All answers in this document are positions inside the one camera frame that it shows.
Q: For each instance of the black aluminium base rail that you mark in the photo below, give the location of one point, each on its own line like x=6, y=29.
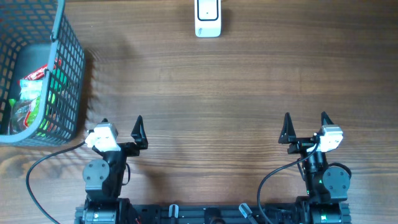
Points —
x=276, y=212

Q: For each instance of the green clear snack bag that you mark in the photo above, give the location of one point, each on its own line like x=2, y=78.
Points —
x=23, y=113

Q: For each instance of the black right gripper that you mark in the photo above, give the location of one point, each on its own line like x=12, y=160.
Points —
x=288, y=135

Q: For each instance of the green lid jar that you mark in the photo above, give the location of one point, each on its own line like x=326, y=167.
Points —
x=59, y=81

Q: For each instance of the red snack wrapper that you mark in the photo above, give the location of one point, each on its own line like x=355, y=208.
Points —
x=40, y=72

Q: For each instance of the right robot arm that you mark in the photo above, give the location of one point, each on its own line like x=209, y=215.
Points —
x=327, y=183

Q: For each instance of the white barcode scanner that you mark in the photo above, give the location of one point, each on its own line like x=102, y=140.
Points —
x=207, y=18

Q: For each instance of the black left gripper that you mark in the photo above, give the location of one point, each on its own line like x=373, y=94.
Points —
x=137, y=134

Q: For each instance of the dark grey mesh basket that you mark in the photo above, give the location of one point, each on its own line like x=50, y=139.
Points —
x=35, y=33

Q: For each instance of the pale teal snack packet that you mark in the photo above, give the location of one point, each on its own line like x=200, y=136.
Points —
x=30, y=89

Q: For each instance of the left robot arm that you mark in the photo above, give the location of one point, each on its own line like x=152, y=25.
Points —
x=104, y=177

